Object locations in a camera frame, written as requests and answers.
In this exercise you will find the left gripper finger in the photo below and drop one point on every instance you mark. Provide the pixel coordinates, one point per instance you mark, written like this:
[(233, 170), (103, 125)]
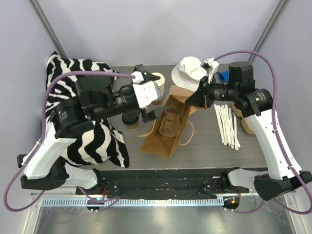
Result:
[(158, 112), (143, 76)]

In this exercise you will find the white slotted cable duct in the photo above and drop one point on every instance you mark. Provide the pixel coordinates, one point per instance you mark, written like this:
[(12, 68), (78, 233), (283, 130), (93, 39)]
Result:
[(84, 201)]

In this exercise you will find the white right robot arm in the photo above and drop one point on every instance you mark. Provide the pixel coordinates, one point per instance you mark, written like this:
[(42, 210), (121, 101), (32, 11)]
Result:
[(256, 106)]

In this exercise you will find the blue folded cloth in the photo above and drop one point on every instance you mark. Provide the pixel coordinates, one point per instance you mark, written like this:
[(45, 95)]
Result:
[(224, 76)]

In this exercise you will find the stack of paper cups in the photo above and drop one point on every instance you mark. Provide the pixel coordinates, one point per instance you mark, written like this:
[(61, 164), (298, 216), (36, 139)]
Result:
[(160, 84)]

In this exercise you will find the black plastic cup lid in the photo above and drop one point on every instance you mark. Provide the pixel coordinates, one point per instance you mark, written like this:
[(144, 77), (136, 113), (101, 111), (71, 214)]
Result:
[(130, 119)]

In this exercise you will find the single brown paper cup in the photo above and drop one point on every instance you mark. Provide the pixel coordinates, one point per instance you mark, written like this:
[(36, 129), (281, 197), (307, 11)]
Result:
[(132, 126)]

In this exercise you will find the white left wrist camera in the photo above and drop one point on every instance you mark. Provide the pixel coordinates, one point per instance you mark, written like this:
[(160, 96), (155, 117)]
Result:
[(145, 93)]

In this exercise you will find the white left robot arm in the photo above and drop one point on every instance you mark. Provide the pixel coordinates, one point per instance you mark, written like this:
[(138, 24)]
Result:
[(95, 100)]

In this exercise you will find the white bucket hat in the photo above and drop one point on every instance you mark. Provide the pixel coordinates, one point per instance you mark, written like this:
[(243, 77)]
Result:
[(188, 73)]

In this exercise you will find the brown paper bag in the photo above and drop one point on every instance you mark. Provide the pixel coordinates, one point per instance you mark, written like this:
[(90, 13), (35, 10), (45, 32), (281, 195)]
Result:
[(159, 145)]

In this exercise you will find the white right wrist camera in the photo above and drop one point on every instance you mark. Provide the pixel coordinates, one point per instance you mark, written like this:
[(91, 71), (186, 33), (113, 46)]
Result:
[(211, 66)]

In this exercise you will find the stack of cardboard cup carriers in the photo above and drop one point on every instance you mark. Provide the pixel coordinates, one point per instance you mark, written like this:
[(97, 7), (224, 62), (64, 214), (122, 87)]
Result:
[(245, 124)]

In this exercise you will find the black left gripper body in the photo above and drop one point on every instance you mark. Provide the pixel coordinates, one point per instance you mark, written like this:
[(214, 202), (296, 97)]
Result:
[(143, 113)]

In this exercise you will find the white wrapped straws bundle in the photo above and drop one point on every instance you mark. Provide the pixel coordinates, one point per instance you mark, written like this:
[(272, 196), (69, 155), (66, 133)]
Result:
[(227, 124)]

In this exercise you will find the brown cardboard cup carrier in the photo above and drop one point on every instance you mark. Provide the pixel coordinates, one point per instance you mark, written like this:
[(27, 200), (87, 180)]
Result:
[(172, 119)]

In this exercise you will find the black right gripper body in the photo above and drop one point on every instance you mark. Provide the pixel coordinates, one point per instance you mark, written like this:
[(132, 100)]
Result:
[(203, 91)]

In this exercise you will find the zebra print pillow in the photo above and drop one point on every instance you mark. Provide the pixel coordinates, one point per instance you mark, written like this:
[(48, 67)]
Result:
[(103, 142)]

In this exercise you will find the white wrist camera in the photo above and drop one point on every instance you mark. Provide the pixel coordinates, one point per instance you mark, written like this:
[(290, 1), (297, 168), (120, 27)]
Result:
[(145, 93), (211, 66)]

